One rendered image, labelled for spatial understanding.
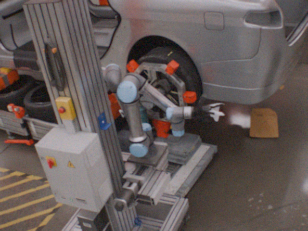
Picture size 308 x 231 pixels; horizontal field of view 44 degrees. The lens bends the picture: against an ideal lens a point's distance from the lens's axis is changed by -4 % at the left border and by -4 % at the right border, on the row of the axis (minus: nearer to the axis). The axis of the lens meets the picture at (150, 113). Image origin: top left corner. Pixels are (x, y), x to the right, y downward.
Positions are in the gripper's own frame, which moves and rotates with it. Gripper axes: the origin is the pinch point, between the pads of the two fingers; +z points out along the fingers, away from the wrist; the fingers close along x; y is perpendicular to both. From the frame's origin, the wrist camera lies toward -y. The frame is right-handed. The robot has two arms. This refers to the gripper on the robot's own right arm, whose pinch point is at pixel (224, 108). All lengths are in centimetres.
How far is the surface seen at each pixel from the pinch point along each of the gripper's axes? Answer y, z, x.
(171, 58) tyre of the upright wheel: -4, -45, -100
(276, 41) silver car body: -18, 40, -86
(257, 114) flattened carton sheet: 96, 32, -201
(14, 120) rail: 74, -248, -157
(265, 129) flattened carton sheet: 100, 39, -171
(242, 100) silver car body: 33, 13, -91
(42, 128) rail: 77, -203, -138
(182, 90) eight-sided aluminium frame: 20, -37, -87
